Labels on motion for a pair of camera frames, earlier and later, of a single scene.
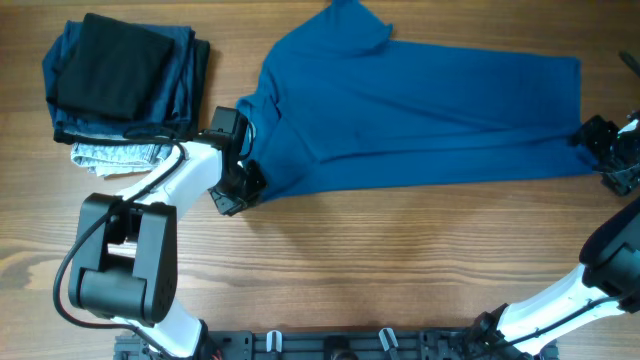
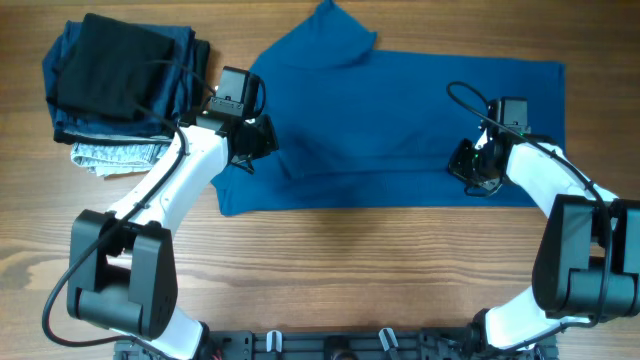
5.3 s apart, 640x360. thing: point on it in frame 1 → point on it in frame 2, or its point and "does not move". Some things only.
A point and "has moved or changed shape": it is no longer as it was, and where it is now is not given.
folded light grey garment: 102,159 does not move
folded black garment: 110,67 does not move
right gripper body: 618,154 → 467,165
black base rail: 339,344 does not move
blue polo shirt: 346,105 has moved or changed shape
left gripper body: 235,193 → 260,140
